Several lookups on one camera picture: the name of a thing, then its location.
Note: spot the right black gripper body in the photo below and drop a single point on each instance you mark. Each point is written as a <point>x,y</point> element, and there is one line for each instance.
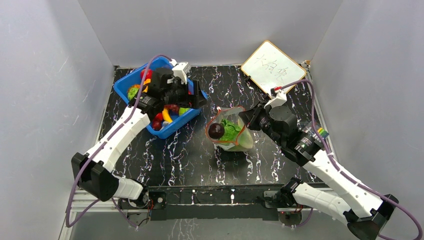
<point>251,117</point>

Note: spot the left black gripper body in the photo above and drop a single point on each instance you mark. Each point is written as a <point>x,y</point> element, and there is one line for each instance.
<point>178,94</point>

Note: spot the green toy lettuce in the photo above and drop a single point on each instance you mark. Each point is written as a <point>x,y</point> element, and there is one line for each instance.
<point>237,138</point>

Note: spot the clear zip top bag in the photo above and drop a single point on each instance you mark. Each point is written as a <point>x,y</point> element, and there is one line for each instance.
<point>224,113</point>

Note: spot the dark toy plum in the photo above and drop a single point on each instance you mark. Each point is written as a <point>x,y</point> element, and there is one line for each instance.
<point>216,131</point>

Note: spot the green toy custard apple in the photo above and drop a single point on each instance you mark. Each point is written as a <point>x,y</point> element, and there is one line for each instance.
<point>133,91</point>

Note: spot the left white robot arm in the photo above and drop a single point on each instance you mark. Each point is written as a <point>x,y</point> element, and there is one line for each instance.
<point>93,170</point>

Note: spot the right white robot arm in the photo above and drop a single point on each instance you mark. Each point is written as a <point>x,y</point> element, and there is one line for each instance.
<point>365,214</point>

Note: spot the toy purple grapes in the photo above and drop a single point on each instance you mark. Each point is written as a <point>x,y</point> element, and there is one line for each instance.
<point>172,108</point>

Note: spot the small green toy lime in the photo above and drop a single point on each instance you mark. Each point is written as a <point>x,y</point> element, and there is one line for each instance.
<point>182,111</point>

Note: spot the small yellow toy banana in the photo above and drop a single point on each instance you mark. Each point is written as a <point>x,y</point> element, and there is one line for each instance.
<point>166,116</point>

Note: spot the blue plastic bin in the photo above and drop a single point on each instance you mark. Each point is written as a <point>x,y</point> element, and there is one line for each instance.
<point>122,86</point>

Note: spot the yellow toy bell pepper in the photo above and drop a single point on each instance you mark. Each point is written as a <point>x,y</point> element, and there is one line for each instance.
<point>145,84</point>

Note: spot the red toy pomegranate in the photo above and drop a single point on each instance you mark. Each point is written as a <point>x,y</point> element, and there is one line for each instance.
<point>146,73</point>

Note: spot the pack of coloured markers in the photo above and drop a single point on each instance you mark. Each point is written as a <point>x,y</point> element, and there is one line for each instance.
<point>319,130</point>

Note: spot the white dry-erase board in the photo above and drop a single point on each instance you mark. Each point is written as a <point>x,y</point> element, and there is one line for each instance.
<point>269,67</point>

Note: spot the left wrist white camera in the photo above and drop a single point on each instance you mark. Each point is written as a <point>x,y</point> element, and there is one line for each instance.
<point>180,70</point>

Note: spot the wrist white camera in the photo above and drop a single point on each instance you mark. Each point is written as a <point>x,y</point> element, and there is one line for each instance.
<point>278,98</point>
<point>180,70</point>

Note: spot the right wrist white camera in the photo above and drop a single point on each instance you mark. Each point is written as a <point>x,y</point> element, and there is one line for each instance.
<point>278,98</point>

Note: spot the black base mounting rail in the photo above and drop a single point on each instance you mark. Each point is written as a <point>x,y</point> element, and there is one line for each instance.
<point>251,201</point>

